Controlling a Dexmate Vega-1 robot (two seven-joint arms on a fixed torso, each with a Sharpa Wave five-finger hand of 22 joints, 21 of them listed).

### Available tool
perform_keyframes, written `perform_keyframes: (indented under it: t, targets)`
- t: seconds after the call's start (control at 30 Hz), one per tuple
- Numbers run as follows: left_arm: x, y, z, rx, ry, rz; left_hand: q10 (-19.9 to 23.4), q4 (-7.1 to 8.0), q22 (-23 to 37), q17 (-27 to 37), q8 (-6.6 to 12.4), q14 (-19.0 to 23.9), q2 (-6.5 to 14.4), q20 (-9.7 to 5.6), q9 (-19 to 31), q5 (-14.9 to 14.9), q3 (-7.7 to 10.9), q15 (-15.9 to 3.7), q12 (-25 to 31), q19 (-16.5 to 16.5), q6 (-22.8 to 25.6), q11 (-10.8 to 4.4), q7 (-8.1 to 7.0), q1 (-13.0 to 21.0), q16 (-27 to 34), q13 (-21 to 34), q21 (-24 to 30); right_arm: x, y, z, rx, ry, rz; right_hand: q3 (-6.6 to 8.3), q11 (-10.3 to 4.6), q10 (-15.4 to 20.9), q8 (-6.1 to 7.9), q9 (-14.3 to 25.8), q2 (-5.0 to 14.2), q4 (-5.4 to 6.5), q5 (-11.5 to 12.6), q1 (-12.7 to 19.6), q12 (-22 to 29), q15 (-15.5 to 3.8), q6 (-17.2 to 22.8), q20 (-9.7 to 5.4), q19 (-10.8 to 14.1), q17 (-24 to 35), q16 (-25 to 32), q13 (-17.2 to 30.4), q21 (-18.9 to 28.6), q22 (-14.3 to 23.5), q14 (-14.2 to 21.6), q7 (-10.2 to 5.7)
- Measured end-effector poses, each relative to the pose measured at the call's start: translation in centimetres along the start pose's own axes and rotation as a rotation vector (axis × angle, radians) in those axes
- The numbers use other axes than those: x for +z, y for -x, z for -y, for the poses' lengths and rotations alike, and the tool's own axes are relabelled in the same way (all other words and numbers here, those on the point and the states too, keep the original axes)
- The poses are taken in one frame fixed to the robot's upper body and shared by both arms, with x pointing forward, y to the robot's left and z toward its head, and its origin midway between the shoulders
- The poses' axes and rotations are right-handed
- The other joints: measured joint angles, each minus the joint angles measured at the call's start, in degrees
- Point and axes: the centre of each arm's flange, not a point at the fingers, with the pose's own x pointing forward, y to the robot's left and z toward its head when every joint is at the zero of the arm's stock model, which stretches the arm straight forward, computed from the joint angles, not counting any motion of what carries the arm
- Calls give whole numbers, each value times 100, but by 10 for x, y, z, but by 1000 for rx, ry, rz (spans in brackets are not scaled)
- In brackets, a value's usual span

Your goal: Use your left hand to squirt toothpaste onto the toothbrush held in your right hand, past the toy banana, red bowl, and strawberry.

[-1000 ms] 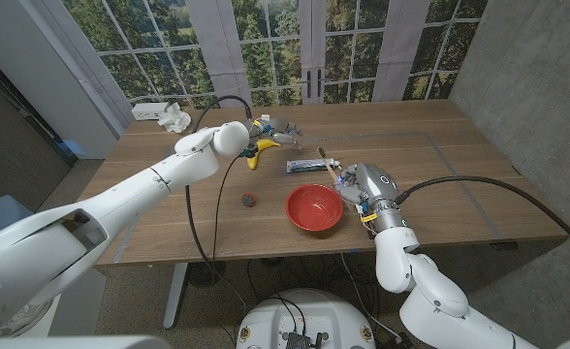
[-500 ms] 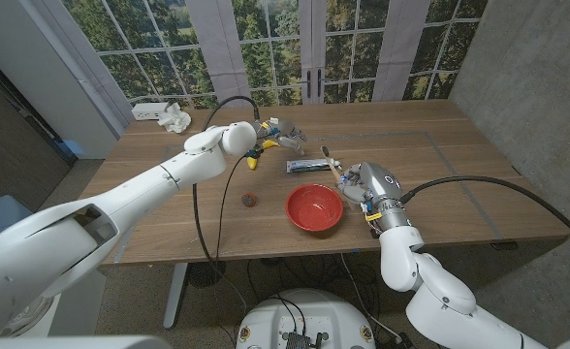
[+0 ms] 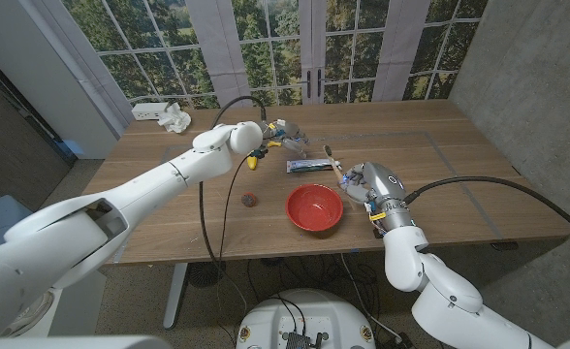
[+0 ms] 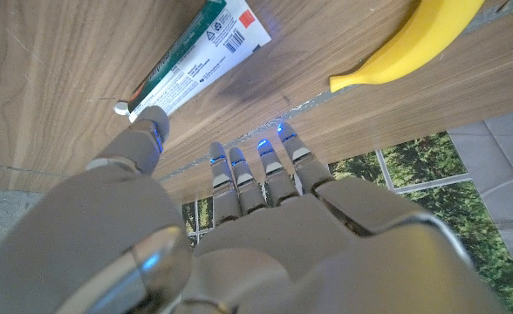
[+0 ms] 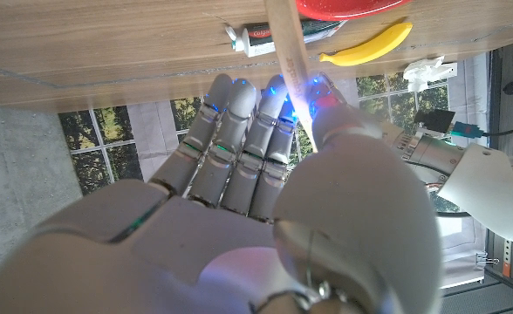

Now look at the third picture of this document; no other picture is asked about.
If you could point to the wooden toothbrush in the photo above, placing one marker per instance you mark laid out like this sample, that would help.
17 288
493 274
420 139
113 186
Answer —
333 165

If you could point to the white green toothpaste tube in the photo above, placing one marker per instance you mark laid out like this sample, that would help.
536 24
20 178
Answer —
311 165

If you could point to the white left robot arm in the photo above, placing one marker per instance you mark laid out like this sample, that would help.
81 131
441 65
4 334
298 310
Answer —
144 189

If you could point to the white table leg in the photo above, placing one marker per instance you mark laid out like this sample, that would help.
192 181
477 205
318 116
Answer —
174 295

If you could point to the white power strip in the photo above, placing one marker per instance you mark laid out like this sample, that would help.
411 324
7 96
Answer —
147 111

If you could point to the yellow toy banana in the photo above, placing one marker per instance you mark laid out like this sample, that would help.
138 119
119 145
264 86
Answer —
252 164

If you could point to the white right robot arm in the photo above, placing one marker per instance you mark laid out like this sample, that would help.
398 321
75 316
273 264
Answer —
440 291

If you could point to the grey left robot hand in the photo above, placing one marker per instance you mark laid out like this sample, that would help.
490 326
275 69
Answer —
290 132

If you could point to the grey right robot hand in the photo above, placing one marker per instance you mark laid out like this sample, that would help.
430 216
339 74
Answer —
382 181

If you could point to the red bowl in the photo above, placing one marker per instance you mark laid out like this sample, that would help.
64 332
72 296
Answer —
314 208

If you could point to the white robot torso base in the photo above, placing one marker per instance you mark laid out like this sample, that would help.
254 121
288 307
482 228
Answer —
304 315

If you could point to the round black floor fan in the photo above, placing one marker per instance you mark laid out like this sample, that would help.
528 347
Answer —
206 274

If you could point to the printed window backdrop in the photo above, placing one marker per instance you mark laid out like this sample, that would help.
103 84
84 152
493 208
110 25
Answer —
275 48

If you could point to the crumpled white tissue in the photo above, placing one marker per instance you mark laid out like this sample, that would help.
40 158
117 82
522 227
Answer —
174 118

